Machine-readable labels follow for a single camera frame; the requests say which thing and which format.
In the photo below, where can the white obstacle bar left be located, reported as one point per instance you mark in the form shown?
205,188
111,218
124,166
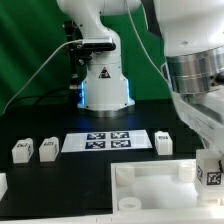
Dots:
3,185

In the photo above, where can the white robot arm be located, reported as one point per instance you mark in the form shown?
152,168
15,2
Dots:
193,36

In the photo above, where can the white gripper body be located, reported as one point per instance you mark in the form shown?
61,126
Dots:
205,118

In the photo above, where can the paper sheet with AprilTags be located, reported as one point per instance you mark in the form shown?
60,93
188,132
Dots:
105,141

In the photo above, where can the white square tabletop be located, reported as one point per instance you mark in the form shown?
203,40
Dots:
156,185

